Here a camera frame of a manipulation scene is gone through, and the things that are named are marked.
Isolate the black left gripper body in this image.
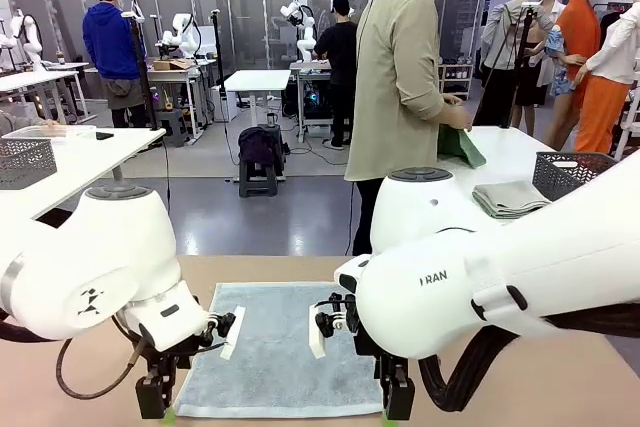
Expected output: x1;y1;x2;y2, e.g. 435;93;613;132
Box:
143;345;194;383

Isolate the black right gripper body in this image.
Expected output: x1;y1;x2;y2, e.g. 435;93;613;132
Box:
373;353;413;384

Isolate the light blue terry towel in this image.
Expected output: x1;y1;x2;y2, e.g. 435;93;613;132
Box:
173;282;387;419

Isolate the green towel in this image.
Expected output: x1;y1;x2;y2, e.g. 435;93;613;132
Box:
436;122;488;169

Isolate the grey perforated basket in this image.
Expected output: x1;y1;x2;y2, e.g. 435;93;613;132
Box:
531;150;620;202
0;138;58;192

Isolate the person's right hand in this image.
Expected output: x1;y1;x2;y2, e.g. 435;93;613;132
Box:
445;105;474;131

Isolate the dark grey step stool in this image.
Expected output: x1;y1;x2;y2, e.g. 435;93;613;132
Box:
237;149;287;199

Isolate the folded grey towel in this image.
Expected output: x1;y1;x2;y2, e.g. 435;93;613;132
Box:
472;179;552;221

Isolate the white side table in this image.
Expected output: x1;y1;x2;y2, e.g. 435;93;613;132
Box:
434;125;557;222

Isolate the grey plastic stool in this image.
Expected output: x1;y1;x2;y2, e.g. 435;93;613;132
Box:
156;107;187;148

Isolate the clear plastic container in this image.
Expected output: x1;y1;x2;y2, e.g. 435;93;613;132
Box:
2;124;97;142

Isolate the person in grey top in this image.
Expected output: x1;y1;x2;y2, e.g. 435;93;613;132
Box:
0;109;67;137

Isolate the white lab workbench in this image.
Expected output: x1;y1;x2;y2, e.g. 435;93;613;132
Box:
0;69;91;124
288;60;331;144
113;59;217;144

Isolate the person in beige shirt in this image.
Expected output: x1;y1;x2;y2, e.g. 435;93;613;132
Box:
344;0;474;257

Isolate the cardboard box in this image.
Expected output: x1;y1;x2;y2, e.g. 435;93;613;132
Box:
152;58;195;72

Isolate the white height-adjustable desk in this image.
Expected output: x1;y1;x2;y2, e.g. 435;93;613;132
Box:
223;69;292;183

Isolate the white shoe rack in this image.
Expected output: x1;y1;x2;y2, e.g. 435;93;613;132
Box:
442;62;475;101

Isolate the person in black shirt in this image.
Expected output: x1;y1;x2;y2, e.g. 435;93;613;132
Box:
313;0;359;151

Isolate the person in blue hoodie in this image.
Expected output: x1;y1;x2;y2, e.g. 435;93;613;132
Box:
82;0;148;129

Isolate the black tripod with white head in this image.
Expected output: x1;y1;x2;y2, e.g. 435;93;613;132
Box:
474;0;542;129

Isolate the mannequin in blue floral dress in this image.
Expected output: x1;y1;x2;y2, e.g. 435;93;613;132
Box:
537;0;576;98

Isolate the mannequin in grey shirt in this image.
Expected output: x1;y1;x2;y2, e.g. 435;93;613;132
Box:
480;0;557;134

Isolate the mannequin in orange jacket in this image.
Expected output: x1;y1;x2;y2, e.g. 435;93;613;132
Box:
544;0;604;151

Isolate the brown left gripper cable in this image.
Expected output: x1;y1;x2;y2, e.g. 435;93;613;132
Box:
55;314;151;399

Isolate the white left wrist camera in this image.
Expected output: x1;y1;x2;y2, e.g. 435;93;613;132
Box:
207;305;247;361

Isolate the black left arm cable sleeve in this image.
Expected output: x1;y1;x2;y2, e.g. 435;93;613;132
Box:
0;307;57;344

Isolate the black arm cable sleeve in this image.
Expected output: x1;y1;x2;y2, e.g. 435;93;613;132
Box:
418;296;640;413
0;307;57;344

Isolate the black right arm cable sleeve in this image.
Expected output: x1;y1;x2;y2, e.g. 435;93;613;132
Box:
418;296;640;413

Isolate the black camera stand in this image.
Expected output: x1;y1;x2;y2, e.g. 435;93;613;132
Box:
209;9;227;123
124;0;160;132

